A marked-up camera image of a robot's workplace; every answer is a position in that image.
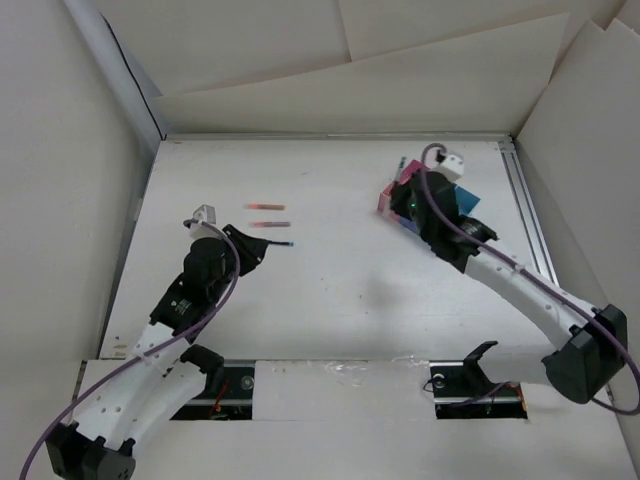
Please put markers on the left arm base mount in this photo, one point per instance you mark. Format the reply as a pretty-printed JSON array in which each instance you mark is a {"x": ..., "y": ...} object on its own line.
[{"x": 228, "y": 389}]

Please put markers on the pink highlighter pen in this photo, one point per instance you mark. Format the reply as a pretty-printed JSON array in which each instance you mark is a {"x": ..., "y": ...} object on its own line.
[{"x": 270, "y": 224}]

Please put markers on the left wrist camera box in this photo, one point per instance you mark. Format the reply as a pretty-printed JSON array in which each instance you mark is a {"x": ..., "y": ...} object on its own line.
[{"x": 203, "y": 214}]

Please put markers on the blue green pen pack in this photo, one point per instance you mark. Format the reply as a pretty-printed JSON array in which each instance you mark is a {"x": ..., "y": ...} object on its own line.
[{"x": 281, "y": 244}]

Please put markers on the aluminium rail right edge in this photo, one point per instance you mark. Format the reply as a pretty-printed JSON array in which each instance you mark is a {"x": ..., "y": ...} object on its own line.
[{"x": 536, "y": 241}]

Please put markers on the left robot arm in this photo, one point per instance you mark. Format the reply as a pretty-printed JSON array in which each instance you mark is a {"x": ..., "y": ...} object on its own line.
[{"x": 165, "y": 367}]

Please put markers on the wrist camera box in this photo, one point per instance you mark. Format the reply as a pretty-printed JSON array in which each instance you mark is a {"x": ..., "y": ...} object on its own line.
[
  {"x": 203, "y": 214},
  {"x": 451, "y": 166}
]

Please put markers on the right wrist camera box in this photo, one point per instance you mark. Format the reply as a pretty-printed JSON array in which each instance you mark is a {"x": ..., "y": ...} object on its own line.
[{"x": 451, "y": 166}]

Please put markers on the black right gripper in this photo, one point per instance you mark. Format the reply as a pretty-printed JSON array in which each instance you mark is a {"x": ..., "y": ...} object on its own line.
[{"x": 400, "y": 195}]

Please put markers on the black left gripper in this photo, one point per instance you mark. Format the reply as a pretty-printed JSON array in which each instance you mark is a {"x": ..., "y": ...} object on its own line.
[{"x": 251, "y": 249}]

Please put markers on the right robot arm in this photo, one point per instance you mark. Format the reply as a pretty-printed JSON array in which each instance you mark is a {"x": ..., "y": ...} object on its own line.
[{"x": 586, "y": 346}]

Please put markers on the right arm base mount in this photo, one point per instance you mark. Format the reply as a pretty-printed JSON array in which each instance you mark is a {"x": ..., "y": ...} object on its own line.
[{"x": 462, "y": 391}]

